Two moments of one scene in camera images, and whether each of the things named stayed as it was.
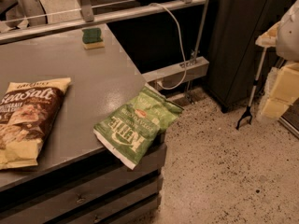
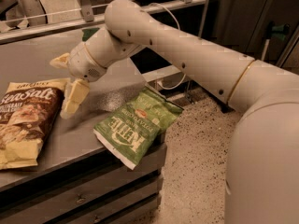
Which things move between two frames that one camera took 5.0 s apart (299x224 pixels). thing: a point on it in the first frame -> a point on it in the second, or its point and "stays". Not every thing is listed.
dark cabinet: x=238 y=15 stays
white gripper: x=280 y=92 -> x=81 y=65
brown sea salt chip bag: x=27 y=109 stays
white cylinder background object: x=31 y=7 stays
